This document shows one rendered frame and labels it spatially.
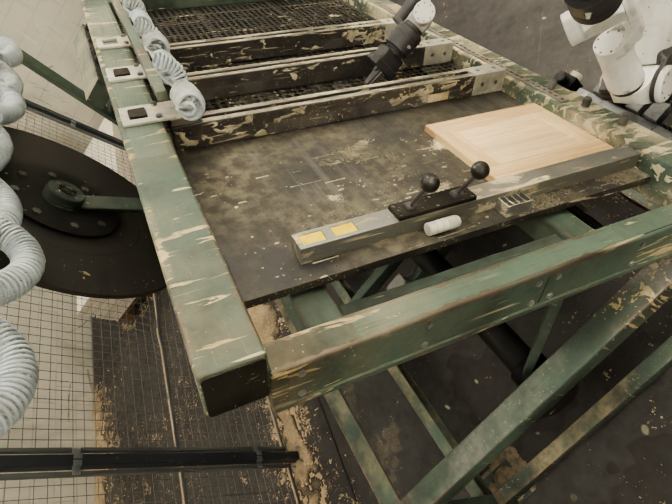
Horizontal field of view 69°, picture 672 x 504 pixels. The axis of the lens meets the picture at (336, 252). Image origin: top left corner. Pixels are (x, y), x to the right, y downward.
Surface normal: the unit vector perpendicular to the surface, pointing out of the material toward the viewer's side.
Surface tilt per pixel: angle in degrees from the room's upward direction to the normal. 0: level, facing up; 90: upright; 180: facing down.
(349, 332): 51
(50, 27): 90
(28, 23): 90
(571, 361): 0
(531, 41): 0
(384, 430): 0
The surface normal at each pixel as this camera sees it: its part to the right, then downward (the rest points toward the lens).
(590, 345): -0.68, -0.27
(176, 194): 0.03, -0.76
